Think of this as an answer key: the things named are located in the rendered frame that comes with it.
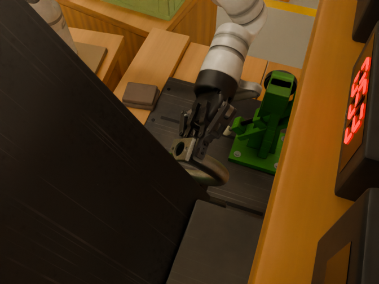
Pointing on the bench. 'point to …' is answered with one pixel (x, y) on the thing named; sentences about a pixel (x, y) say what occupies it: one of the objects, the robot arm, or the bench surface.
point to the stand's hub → (283, 72)
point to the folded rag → (140, 96)
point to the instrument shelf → (310, 153)
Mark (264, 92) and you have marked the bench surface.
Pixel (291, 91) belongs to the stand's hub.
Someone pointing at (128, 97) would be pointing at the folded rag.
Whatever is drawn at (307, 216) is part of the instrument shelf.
